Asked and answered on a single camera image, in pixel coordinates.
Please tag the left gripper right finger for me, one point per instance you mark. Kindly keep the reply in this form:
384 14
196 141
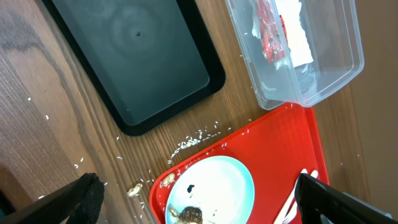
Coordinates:
319 203

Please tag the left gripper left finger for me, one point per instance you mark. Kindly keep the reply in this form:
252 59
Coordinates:
77 202

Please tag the white plastic fork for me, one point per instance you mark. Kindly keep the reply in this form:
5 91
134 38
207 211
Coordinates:
293 210

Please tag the light blue plate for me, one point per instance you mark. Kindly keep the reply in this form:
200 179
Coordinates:
224 190

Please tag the brown food scraps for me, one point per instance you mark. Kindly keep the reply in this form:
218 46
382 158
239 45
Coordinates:
181 206

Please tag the white napkin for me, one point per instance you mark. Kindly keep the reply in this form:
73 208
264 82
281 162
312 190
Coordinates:
289 14

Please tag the red snack wrapper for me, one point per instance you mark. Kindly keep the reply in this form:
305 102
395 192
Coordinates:
270 37

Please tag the food crumb on table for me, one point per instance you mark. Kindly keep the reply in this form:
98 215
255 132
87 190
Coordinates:
134 191

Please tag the red serving tray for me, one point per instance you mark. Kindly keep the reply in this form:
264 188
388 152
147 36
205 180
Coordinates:
274 148

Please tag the food crumb on tray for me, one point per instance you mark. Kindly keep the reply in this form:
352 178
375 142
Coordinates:
168 180

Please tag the clear plastic bin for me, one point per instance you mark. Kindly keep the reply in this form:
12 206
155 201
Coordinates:
332 31

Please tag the black plastic tray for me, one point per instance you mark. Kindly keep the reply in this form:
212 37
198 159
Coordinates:
149 60

